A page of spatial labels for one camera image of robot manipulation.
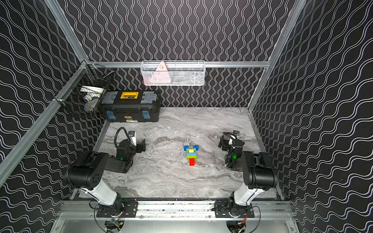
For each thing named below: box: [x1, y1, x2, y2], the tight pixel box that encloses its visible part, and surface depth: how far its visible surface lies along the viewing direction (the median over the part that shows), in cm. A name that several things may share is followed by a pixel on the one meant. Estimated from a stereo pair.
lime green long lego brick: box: [186, 148, 197, 153], surface depth 96 cm
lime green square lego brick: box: [186, 154, 198, 161], surface depth 93 cm
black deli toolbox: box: [100, 90, 161, 123], surface depth 103 cm
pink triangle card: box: [150, 61, 171, 84], surface depth 92 cm
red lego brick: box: [189, 158, 195, 167], surface depth 91 cm
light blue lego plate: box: [186, 151, 197, 156], surface depth 94 cm
